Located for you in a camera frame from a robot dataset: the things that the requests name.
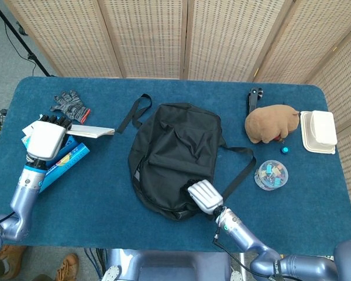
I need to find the white food container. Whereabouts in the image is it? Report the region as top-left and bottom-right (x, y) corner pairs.
(300, 109), (339, 155)

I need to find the white spiral notebook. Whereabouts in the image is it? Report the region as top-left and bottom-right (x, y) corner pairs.
(66, 124), (116, 139)

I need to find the black tripod stand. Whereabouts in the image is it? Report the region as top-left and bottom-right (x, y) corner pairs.
(0, 0), (58, 77)

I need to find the grey knit glove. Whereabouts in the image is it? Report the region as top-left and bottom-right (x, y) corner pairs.
(50, 90), (91, 124)

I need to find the black backpack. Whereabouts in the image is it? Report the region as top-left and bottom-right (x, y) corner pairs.
(116, 93), (257, 222)

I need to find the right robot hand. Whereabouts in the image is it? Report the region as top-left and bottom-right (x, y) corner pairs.
(180, 179), (225, 214)

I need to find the black hand tool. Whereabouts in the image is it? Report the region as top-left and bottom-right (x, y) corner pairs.
(247, 87), (264, 114)

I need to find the clear jar of clips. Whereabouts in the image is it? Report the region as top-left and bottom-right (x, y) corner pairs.
(253, 159), (290, 191)

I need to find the brown plush toy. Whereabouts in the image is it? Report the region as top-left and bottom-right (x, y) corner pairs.
(245, 104), (301, 145)

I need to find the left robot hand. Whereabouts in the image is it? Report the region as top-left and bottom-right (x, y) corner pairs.
(26, 114), (74, 161)

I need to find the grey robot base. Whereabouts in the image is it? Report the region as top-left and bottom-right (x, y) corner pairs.
(101, 248), (243, 281)

